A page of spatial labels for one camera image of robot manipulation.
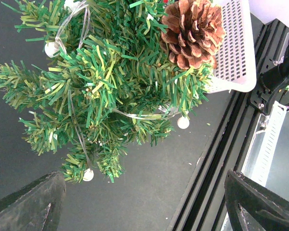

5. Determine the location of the white perforated plastic basket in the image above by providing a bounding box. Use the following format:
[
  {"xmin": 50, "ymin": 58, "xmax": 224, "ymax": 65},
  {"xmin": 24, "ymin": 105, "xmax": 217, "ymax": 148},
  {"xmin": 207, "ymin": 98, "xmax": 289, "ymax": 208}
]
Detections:
[{"xmin": 206, "ymin": 0, "xmax": 257, "ymax": 93}]

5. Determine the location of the white bulb light string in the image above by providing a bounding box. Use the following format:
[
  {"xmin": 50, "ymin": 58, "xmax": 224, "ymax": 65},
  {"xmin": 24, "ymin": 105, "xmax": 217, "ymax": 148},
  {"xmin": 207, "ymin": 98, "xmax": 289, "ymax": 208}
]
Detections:
[{"xmin": 44, "ymin": 0, "xmax": 191, "ymax": 182}]

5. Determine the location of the brown pine cone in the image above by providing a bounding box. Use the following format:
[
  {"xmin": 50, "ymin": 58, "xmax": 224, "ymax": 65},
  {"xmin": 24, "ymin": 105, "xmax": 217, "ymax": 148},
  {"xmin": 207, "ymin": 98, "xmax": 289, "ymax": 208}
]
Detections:
[{"xmin": 160, "ymin": 0, "xmax": 226, "ymax": 70}]

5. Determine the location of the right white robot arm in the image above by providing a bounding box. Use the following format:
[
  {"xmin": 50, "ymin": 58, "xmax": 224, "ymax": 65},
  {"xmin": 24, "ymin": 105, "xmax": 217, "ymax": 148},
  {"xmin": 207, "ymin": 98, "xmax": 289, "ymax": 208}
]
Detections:
[{"xmin": 260, "ymin": 44, "xmax": 289, "ymax": 103}]

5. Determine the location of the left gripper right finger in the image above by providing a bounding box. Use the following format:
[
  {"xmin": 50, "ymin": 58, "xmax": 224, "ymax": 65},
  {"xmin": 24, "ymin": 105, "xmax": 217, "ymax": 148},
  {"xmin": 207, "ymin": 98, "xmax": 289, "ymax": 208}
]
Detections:
[{"xmin": 224, "ymin": 170, "xmax": 289, "ymax": 231}]

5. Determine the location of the white slotted cable duct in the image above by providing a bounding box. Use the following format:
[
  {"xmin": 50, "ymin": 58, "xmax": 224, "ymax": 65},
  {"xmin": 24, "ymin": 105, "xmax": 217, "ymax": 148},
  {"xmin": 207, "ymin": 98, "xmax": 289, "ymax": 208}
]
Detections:
[{"xmin": 241, "ymin": 101, "xmax": 287, "ymax": 187}]

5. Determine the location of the small green christmas tree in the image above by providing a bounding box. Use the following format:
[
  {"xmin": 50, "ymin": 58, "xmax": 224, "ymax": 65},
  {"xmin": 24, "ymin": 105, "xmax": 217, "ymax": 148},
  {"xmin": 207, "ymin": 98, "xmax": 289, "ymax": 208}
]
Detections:
[{"xmin": 0, "ymin": 0, "xmax": 213, "ymax": 182}]

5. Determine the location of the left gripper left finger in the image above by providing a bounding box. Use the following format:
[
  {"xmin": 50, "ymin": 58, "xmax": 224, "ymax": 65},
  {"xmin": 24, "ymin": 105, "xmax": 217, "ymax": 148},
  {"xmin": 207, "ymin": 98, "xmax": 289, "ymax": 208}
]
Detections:
[{"xmin": 0, "ymin": 171, "xmax": 66, "ymax": 231}]

